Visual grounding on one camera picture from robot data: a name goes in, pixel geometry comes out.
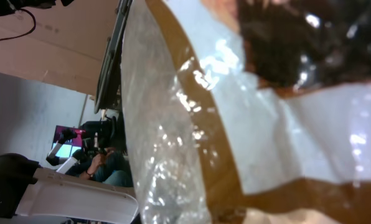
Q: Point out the beige snack pouch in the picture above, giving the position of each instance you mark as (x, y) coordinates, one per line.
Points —
(249, 111)

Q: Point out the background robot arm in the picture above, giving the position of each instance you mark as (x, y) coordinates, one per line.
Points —
(63, 164)

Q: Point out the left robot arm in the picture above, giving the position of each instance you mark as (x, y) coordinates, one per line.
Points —
(27, 189)

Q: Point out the person in background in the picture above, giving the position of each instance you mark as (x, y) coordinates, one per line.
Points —
(110, 168)

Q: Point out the pink computer monitor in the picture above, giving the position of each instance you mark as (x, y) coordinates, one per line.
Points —
(70, 146)

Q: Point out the dark hanging frame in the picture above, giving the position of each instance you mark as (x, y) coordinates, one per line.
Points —
(108, 88)

